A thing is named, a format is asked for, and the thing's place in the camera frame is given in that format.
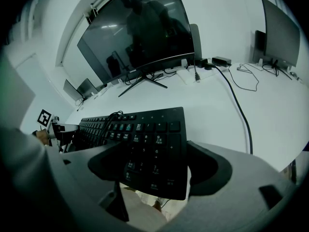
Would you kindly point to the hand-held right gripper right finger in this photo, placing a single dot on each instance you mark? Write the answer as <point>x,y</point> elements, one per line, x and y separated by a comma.
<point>229,207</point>

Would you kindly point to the person's white shirt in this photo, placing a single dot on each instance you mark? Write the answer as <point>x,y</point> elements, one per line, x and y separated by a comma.
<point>142,211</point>

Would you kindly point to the small black monitor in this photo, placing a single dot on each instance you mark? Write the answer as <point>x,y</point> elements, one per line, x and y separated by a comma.
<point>281,33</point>

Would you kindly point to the black power adapter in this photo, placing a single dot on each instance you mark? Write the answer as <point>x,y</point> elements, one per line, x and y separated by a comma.
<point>221,61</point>

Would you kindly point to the large curved black monitor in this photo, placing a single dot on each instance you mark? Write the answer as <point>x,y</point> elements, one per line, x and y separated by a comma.
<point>140,40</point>

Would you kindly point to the small items on desk corner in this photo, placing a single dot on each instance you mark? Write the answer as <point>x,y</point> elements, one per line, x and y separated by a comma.
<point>295,76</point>

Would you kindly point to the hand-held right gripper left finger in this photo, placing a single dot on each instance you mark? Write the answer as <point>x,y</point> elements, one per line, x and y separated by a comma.
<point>79,190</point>

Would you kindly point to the grey upright panel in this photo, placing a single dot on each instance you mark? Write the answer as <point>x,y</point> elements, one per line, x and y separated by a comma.
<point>196,41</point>

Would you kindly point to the black keyboard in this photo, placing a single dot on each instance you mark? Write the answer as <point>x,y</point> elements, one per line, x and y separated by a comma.
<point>157,153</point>

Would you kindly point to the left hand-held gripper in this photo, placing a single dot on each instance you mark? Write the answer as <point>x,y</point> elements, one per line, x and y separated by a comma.
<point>54,135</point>

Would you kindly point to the person's left hand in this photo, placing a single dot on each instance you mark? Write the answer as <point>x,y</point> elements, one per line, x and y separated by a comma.
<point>42,136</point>

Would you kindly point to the dark box behind small monitor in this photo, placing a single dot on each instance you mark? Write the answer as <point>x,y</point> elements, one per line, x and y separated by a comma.
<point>259,46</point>

